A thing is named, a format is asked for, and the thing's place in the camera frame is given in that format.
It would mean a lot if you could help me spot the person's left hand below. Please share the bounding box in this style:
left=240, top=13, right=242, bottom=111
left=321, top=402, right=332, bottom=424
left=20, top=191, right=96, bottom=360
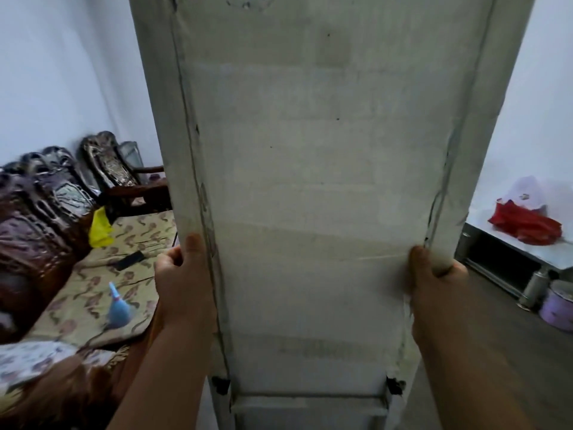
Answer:
left=154, top=233, right=217, bottom=331

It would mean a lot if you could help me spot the white plastic bag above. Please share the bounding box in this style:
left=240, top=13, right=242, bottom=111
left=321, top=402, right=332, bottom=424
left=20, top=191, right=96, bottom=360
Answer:
left=503, top=175, right=552, bottom=209

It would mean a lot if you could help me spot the yellow plastic bag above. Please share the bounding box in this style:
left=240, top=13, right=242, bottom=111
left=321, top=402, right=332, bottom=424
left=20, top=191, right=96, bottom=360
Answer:
left=88, top=206, right=114, bottom=249

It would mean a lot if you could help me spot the red plastic bag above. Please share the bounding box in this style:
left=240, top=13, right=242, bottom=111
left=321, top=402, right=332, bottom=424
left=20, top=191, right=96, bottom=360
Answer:
left=488, top=198, right=563, bottom=246

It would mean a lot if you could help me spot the large white appliance panel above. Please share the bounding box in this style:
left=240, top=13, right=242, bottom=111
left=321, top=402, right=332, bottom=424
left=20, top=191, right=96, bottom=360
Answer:
left=127, top=0, right=537, bottom=430

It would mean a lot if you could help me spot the black remote control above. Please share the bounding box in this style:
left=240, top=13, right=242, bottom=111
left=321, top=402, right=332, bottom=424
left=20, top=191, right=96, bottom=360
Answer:
left=115, top=251, right=146, bottom=272

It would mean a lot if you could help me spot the person's right forearm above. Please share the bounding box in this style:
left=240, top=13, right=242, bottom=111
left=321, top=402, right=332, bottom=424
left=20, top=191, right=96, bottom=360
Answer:
left=411, top=277, right=538, bottom=430

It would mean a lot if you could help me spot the low white cabinet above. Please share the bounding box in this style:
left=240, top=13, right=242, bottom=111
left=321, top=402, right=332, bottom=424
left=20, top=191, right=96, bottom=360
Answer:
left=454, top=207, right=573, bottom=305

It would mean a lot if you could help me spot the blue spray bottle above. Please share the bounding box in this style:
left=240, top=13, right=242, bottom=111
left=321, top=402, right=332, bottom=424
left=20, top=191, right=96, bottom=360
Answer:
left=105, top=282, right=135, bottom=331

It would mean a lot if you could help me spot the carved dark wooden armchair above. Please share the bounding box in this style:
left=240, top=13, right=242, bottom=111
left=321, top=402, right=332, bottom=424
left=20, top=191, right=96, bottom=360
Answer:
left=81, top=131, right=172, bottom=219

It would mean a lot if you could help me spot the purple plastic basin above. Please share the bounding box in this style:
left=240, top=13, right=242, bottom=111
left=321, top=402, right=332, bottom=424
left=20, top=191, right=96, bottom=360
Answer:
left=538, top=280, right=573, bottom=333

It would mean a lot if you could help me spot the person's right hand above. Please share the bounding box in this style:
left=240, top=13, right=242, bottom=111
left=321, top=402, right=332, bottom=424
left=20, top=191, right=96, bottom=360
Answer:
left=408, top=245, right=469, bottom=350

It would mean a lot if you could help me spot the floral beige seat cushion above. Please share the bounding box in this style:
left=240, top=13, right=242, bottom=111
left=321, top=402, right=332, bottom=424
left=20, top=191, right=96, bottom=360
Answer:
left=21, top=210, right=179, bottom=350

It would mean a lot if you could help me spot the person's left forearm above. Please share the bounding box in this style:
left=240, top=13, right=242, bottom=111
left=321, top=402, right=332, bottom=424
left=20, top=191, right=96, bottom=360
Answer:
left=107, top=319, right=218, bottom=430

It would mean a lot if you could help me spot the silver thermos flask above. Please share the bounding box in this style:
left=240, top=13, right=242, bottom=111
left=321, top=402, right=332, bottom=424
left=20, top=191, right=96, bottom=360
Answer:
left=518, top=267, right=551, bottom=312

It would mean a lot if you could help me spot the carved dark wooden sofa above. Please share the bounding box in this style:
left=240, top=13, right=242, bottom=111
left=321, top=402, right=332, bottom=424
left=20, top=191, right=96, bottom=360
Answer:
left=0, top=146, right=177, bottom=430

